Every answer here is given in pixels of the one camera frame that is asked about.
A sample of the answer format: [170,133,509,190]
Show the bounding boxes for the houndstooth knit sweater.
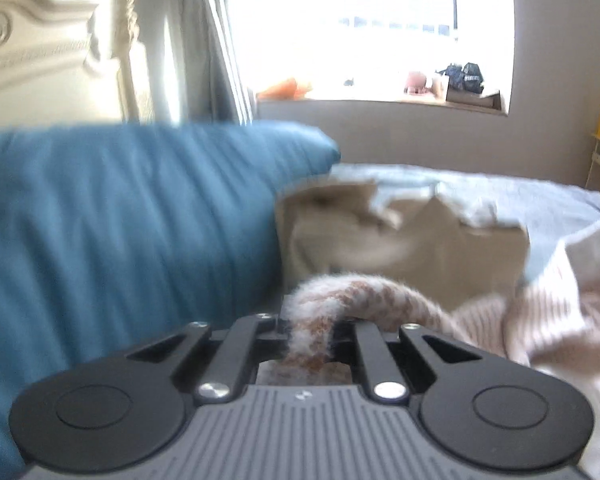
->
[257,217,600,480]

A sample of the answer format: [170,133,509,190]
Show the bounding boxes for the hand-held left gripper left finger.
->
[125,312,288,406]

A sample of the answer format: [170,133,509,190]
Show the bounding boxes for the grey curtain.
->
[180,0,256,126]

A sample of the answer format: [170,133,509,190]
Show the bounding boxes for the orange cloth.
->
[256,77,313,101]

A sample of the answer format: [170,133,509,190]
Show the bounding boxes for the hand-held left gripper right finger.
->
[337,322,483,405]

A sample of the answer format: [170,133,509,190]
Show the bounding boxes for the bright window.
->
[215,0,516,116]

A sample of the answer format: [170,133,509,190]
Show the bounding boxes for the beige hooded jacket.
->
[275,177,531,311]

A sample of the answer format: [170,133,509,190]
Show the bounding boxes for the pink round object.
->
[404,71,428,95]

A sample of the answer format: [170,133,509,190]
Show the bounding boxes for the cream carved headboard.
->
[0,0,146,128]

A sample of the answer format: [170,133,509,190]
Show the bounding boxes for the dark bundled clothes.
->
[437,62,485,93]

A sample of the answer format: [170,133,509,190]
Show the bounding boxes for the blue pillow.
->
[0,121,342,480]

